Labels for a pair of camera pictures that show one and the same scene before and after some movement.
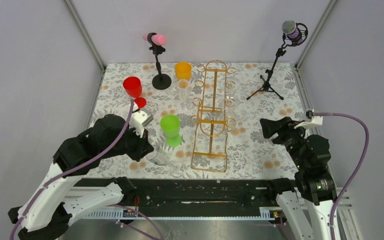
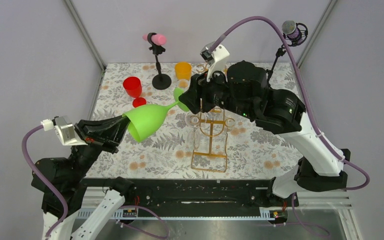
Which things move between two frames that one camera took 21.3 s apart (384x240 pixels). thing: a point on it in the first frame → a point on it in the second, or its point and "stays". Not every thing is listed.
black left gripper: [144, 147] → [106, 133]
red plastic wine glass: [133, 86] stays
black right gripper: [281, 131] → [199, 96]
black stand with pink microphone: [160, 81] stays
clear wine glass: [161, 157] → [194, 121]
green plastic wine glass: [170, 125] → [145, 119]
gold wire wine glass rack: [210, 151] stays
